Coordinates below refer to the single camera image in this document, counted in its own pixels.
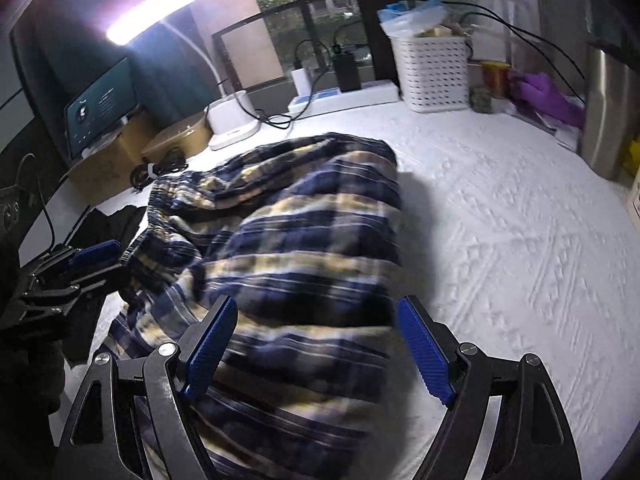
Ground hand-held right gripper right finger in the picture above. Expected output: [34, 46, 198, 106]
[396, 295, 583, 480]

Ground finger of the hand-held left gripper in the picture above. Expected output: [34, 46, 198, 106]
[34, 239, 123, 282]
[30, 265, 132, 312]

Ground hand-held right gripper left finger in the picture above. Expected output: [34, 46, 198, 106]
[52, 294, 239, 480]

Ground tablet with teal screen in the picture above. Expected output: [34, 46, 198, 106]
[62, 57, 141, 161]

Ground balcony railing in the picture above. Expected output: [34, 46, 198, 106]
[211, 0, 361, 86]

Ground white papers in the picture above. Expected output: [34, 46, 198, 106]
[515, 105, 581, 151]

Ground small green figure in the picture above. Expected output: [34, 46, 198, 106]
[470, 86, 496, 113]

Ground purple cloth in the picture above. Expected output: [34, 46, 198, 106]
[510, 71, 586, 128]

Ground teal curtain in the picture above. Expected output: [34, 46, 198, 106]
[30, 10, 216, 121]

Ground clear plastic bag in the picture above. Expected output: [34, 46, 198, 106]
[377, 0, 468, 38]

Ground black cloth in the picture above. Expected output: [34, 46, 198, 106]
[62, 205, 148, 366]

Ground steel tumbler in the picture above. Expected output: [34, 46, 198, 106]
[577, 42, 640, 181]

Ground white desk lamp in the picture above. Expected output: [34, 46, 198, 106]
[105, 0, 261, 152]

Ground white power strip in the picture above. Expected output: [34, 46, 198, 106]
[287, 80, 401, 116]

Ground white textured tablecloth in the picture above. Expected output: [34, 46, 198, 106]
[50, 92, 640, 480]

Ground white plastic basket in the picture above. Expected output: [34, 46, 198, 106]
[390, 35, 473, 113]

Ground black window post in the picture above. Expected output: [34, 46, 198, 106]
[345, 0, 401, 86]

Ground blue yellow plaid shirt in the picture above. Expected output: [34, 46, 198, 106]
[92, 131, 406, 480]

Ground black button panel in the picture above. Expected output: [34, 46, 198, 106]
[0, 186, 22, 236]

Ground black charger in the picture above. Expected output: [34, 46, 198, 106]
[334, 52, 362, 93]

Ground cardboard box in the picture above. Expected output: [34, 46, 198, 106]
[67, 110, 161, 206]

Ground black cable bundle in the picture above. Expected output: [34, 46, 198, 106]
[131, 147, 188, 193]

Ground white charger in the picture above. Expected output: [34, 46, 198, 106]
[291, 66, 313, 98]

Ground orange jar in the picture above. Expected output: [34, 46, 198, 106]
[480, 60, 512, 98]

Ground tan lidded container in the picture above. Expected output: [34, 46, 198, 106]
[141, 110, 213, 161]

